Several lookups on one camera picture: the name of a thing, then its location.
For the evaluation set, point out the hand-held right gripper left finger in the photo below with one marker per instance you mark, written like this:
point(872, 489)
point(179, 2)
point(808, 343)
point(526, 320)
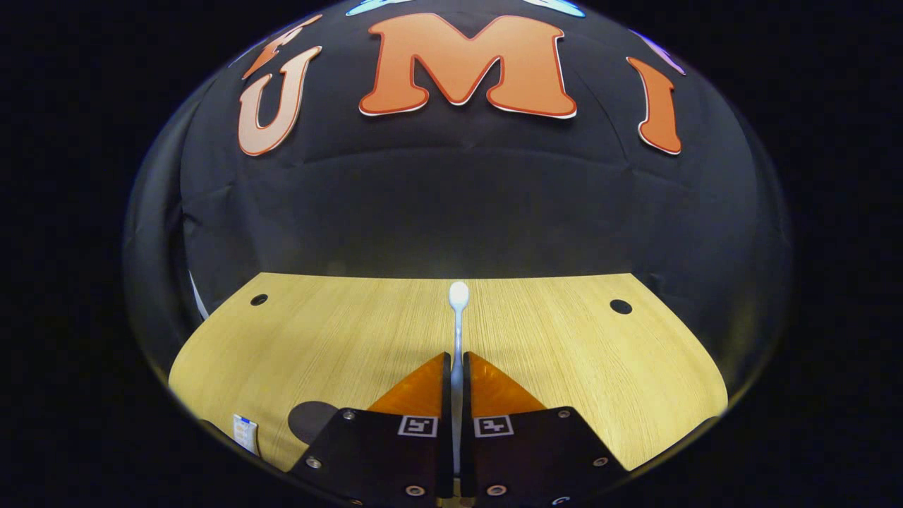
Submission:
point(381, 458)

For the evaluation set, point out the black backdrop cloth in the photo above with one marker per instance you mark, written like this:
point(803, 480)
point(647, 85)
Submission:
point(451, 212)

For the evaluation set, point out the white toothpaste tube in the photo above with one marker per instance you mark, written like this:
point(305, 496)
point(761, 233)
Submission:
point(245, 432)

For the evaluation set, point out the white toothbrush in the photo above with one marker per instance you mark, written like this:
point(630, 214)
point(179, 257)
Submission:
point(458, 296)

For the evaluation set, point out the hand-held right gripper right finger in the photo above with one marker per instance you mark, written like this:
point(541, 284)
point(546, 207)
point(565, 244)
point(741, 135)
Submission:
point(536, 458)

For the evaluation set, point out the dark round coaster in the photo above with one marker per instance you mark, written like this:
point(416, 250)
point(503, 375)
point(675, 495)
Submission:
point(310, 418)

